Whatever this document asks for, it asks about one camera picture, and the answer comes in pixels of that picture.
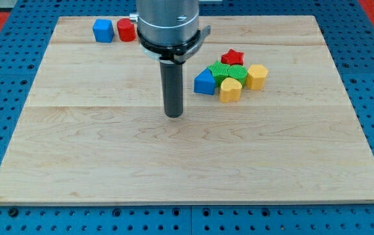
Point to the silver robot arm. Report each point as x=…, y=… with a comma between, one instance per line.
x=168, y=30

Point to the green star block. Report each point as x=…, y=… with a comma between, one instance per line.
x=219, y=71

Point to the green circle block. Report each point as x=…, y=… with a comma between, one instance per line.
x=238, y=72

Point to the red star block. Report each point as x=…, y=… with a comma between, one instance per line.
x=233, y=57

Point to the blue triangle block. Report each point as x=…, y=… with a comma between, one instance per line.
x=204, y=83

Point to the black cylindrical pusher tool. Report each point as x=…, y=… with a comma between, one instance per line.
x=172, y=87

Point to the yellow heart block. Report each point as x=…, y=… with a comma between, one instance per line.
x=230, y=90

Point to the yellow hexagon block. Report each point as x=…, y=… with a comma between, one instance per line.
x=256, y=77

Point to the wooden board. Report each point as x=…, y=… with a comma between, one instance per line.
x=93, y=132

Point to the red cylinder block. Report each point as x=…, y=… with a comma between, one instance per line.
x=126, y=30

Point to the blue cube block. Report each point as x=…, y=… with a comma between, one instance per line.
x=103, y=30

